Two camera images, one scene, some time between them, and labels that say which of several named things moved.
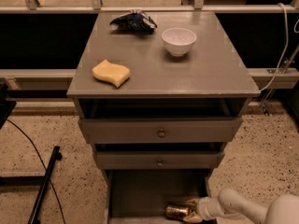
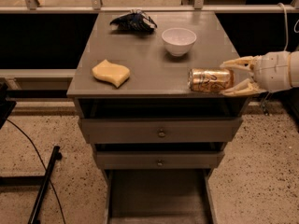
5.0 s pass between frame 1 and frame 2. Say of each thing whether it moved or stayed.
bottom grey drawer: stayed
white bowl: stayed
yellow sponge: stayed
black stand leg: stayed
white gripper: moved
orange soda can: moved
